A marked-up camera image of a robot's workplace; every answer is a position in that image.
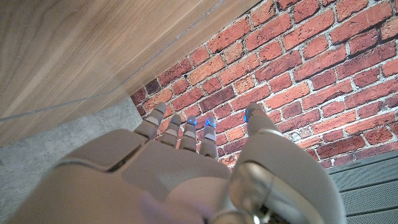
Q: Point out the grey perforated panel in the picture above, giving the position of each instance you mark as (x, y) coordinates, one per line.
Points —
(367, 186)

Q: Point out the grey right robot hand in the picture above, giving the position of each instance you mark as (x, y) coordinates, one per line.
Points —
(186, 180)

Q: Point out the wooden table edge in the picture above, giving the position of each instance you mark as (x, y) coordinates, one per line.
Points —
(124, 81)

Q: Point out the red brick printed backdrop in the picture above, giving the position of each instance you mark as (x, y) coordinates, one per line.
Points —
(280, 68)

